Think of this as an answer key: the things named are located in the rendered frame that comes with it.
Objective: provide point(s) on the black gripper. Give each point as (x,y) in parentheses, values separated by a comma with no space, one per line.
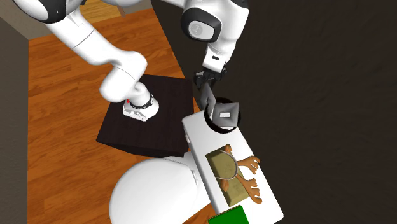
(206,77)

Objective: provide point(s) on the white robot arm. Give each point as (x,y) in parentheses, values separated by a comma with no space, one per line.
(102,46)

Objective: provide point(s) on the grey square-headed tool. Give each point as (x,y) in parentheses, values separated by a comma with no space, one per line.
(229,108)

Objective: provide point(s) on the black round cup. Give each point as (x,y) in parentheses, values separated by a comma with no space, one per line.
(208,118)

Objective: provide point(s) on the dark robot stand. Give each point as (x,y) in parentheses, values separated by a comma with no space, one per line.
(167,124)

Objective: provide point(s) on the brown wooden branched figure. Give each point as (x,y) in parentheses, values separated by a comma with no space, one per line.
(248,163)

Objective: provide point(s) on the olive flat box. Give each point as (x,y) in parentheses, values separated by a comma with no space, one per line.
(234,194)

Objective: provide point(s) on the green box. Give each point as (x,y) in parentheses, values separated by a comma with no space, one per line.
(229,217)

